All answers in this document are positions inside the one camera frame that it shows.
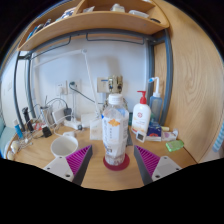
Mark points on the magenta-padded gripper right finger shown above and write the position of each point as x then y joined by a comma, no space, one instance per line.
156,165

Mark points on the black charger plug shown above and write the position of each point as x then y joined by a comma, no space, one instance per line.
46,131

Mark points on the small white digital clock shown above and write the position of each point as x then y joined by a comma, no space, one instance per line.
140,136

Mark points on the white paper carton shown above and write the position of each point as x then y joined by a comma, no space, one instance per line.
95,129

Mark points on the blue tube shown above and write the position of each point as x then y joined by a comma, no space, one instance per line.
18,129

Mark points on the clear blue spray bottle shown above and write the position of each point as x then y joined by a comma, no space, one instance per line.
155,100

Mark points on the white desk lamp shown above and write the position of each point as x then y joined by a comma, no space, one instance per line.
87,83

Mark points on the wooden wall shelf with items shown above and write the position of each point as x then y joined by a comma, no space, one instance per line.
96,20

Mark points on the white power strip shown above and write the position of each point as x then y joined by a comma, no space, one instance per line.
73,124

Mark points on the flat round red coaster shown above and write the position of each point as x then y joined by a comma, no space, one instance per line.
117,165

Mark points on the white pump bottle red top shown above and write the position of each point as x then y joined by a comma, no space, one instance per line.
141,116

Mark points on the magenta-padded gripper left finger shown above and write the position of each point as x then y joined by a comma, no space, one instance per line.
63,165

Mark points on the white wall socket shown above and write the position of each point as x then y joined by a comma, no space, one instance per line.
61,88

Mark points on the white cup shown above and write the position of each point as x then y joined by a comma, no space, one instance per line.
63,146

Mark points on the clear plastic drink bottle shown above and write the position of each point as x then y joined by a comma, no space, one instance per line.
115,130

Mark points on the small blue box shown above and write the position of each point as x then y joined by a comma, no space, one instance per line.
154,130

